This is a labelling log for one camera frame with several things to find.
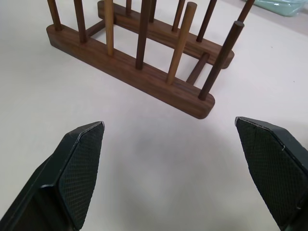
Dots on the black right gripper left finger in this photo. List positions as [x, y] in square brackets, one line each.
[72, 173]

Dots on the light green plate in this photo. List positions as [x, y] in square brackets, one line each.
[276, 6]

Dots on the wooden peg dish rack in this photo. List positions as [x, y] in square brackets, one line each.
[134, 45]

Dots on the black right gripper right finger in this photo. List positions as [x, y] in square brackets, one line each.
[272, 168]

